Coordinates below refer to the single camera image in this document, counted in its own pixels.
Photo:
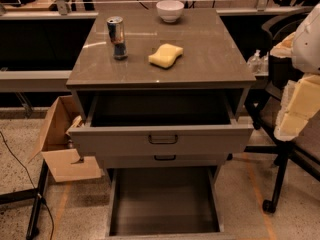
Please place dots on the black office chair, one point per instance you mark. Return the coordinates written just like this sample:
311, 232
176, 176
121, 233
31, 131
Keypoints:
280, 71

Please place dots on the clear plastic bottle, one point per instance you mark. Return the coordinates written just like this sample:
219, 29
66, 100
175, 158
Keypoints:
254, 62
264, 64

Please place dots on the grey drawer cabinet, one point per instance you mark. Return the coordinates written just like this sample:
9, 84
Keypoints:
211, 61

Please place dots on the yellow sponge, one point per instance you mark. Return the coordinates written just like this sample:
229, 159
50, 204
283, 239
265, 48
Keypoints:
166, 55

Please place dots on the grey drawer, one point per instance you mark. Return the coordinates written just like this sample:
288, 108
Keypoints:
173, 203
150, 161
165, 123

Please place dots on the grey bottom drawer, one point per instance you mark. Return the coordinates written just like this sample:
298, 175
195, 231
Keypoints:
173, 203

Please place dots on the grey middle drawer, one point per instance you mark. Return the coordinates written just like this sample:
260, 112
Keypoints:
150, 161

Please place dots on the black stand leg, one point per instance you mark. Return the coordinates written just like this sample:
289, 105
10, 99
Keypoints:
36, 194

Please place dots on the white bowl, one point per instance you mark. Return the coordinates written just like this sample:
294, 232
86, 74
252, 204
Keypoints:
169, 10

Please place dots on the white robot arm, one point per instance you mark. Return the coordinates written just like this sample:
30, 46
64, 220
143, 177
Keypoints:
303, 47

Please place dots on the silver blue drink can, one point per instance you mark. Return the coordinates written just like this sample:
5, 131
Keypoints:
115, 25

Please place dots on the open cardboard box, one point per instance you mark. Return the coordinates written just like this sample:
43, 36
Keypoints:
54, 144

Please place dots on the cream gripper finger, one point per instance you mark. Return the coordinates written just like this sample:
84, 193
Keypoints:
304, 97
288, 126

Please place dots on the grey top drawer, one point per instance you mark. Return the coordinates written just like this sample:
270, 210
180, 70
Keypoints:
165, 123

